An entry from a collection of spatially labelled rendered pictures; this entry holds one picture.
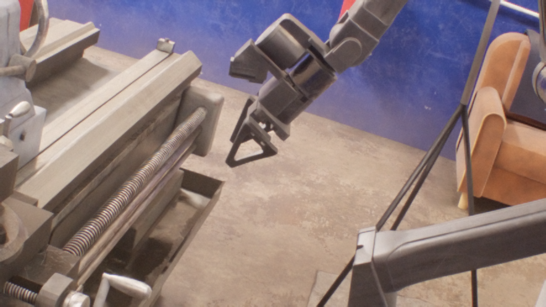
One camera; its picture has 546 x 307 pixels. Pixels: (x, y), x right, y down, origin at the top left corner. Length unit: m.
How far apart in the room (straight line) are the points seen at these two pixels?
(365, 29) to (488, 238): 0.44
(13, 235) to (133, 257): 1.16
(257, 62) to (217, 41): 4.02
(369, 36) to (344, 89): 3.98
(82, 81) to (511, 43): 2.86
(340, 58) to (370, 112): 4.01
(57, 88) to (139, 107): 0.41
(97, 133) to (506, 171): 2.97
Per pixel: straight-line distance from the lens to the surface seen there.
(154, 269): 2.42
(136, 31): 5.50
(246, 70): 1.35
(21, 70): 1.66
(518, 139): 4.64
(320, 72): 1.34
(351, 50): 1.32
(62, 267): 1.40
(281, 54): 1.34
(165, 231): 2.62
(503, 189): 4.65
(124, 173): 2.32
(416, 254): 1.02
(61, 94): 2.54
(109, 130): 2.05
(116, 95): 2.30
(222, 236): 3.59
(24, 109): 1.45
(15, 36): 1.72
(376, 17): 1.32
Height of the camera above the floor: 1.59
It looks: 21 degrees down
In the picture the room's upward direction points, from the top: 16 degrees clockwise
